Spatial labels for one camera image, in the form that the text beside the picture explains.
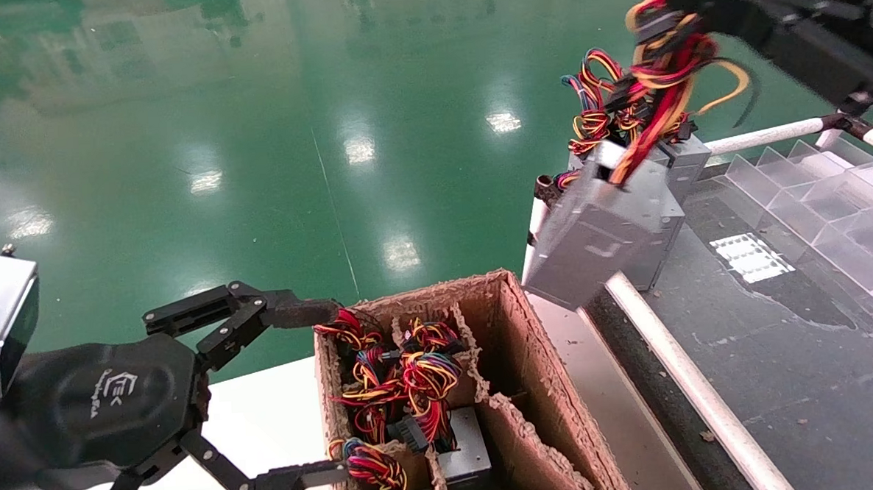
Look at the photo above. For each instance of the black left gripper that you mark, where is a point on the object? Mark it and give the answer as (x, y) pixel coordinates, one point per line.
(112, 399)

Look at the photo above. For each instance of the brown cardboard box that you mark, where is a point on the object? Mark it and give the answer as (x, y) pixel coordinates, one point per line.
(517, 330)

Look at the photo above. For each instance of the black pipe connector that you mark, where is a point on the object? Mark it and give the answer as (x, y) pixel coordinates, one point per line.
(547, 190)
(847, 122)

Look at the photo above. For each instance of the clear acrylic divider tray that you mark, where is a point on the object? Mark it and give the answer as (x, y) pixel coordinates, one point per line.
(810, 199)

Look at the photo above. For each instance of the white pipe leg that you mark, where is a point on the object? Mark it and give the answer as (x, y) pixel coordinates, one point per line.
(536, 218)

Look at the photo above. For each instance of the grey power supply casing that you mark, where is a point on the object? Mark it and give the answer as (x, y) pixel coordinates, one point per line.
(466, 450)

